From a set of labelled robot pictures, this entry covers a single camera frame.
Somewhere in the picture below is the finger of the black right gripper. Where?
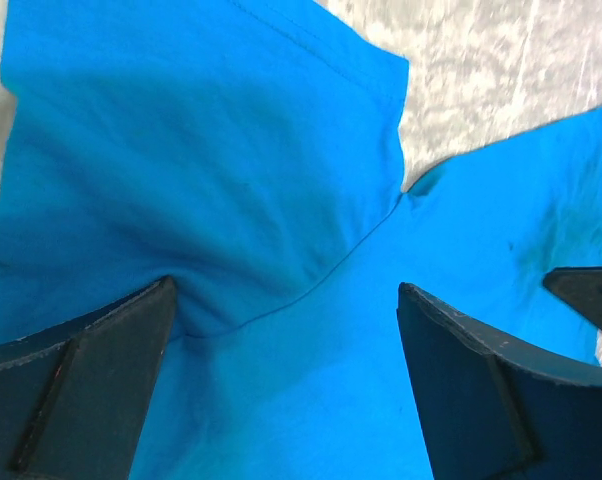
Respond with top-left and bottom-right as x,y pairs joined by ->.
543,266 -> 602,331

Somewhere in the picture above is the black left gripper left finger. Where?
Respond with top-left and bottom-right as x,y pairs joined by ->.
0,277 -> 176,480

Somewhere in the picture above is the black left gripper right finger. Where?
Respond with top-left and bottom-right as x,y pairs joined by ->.
397,283 -> 602,479

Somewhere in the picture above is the blue t-shirt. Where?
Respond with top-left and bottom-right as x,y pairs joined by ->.
0,1 -> 602,479

